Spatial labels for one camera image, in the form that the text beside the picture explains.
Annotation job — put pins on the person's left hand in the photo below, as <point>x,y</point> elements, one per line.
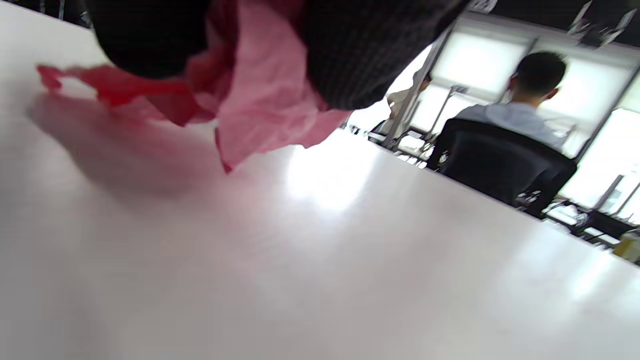
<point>360,50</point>

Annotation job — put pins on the pink wrinkled paper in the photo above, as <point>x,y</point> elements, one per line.
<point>265,95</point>

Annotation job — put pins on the white desk leg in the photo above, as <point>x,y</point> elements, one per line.
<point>417,90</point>

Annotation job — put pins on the black mesh office chair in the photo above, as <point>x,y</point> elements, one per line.
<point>500,165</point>

